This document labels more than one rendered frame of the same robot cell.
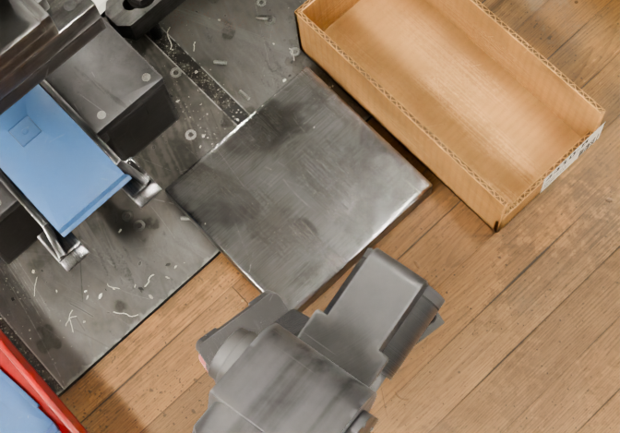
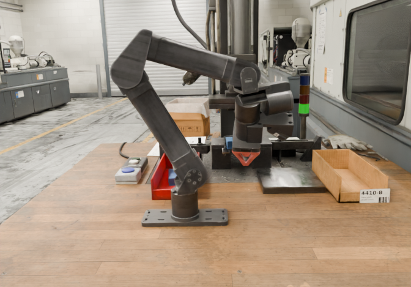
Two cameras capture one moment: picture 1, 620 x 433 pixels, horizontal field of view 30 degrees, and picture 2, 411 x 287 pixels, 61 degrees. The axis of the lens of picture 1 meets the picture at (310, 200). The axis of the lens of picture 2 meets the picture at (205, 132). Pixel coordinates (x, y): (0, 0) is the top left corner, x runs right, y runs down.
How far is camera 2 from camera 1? 0.88 m
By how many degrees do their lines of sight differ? 61
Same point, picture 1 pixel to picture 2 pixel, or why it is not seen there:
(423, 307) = (286, 93)
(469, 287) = (320, 206)
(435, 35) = (351, 177)
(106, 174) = not seen: hidden behind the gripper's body
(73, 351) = (209, 180)
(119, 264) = (234, 176)
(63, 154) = not seen: hidden behind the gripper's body
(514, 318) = (329, 214)
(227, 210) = (266, 173)
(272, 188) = (281, 174)
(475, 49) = (361, 181)
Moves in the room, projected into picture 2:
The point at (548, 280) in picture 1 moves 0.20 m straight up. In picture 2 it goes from (347, 213) to (353, 131)
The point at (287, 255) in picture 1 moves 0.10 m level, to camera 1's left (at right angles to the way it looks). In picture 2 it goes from (274, 181) to (243, 175)
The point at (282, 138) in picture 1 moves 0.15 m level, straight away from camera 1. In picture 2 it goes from (292, 171) to (306, 158)
